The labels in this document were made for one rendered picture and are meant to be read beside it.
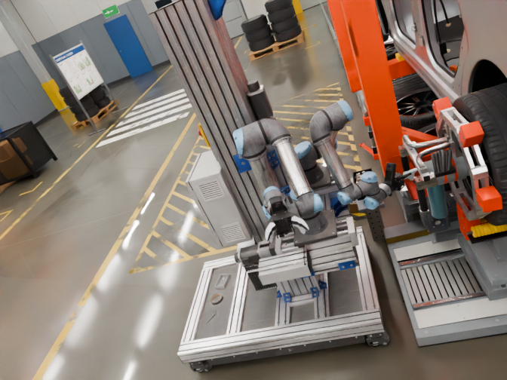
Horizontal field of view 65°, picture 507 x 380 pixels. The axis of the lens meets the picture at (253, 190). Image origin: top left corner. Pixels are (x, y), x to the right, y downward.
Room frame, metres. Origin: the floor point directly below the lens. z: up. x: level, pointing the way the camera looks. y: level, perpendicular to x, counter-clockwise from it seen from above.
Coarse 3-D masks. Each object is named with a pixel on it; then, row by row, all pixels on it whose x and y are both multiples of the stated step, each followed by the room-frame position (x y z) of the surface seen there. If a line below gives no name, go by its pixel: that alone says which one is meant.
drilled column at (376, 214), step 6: (372, 210) 2.34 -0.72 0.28; (378, 210) 2.32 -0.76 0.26; (372, 216) 2.34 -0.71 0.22; (378, 216) 2.35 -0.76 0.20; (372, 222) 2.34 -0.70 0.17; (378, 222) 2.33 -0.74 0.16; (372, 228) 2.35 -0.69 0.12; (378, 228) 2.33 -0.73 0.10; (372, 234) 2.35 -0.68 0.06; (378, 234) 2.34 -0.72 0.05
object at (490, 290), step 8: (464, 240) 1.85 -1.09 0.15; (464, 248) 1.77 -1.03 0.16; (472, 256) 1.70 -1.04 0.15; (472, 264) 1.65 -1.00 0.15; (480, 264) 1.63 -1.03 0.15; (480, 272) 1.58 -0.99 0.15; (480, 280) 1.55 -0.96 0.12; (488, 280) 1.51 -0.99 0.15; (488, 288) 1.46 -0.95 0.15; (496, 288) 1.44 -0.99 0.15; (504, 288) 1.41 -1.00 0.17; (488, 296) 1.44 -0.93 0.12; (496, 296) 1.42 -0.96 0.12; (504, 296) 1.41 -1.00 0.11
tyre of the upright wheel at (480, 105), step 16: (464, 96) 1.70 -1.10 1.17; (480, 96) 1.61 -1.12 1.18; (496, 96) 1.55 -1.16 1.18; (464, 112) 1.65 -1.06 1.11; (480, 112) 1.51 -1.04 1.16; (496, 112) 1.46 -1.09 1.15; (496, 128) 1.42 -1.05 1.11; (496, 144) 1.37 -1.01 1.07; (496, 160) 1.34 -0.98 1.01; (496, 176) 1.33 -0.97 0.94; (496, 224) 1.39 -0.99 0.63
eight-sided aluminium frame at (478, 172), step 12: (444, 120) 1.70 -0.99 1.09; (456, 120) 1.64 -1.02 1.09; (444, 132) 1.86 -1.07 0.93; (456, 132) 1.52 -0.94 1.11; (468, 156) 1.44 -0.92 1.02; (480, 156) 1.42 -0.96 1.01; (468, 168) 1.43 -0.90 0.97; (480, 168) 1.39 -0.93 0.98; (456, 192) 1.73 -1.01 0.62; (468, 204) 1.65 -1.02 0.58; (468, 216) 1.53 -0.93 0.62; (480, 216) 1.48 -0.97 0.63
